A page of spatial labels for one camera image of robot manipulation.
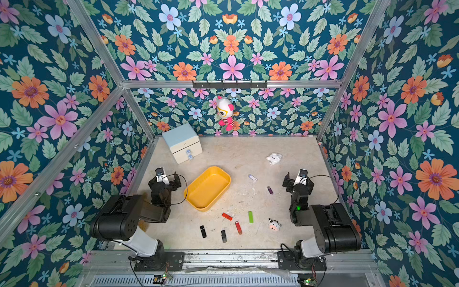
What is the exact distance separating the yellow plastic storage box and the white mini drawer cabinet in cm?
17

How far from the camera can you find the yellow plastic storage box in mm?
880

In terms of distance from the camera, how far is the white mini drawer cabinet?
1.00 metres
